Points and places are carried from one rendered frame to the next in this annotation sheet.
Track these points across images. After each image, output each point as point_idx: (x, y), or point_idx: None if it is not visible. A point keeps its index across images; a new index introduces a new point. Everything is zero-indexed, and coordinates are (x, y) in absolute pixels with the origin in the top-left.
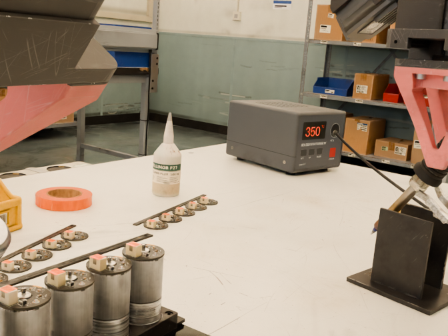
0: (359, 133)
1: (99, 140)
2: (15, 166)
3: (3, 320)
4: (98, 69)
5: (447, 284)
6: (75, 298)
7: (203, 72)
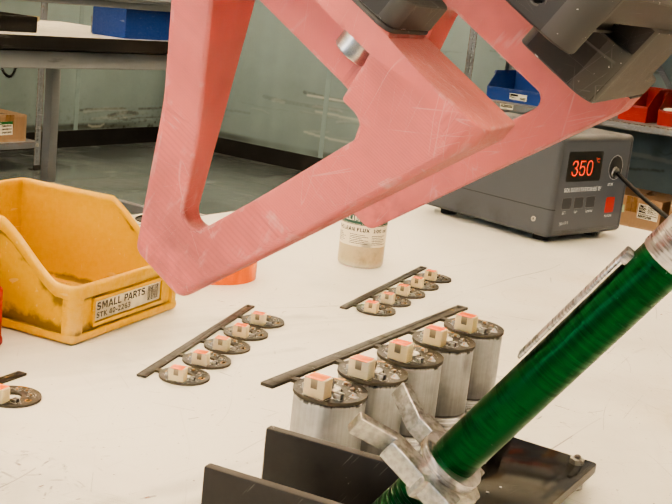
0: None
1: (75, 177)
2: None
3: None
4: (651, 80)
5: None
6: (427, 378)
7: (273, 52)
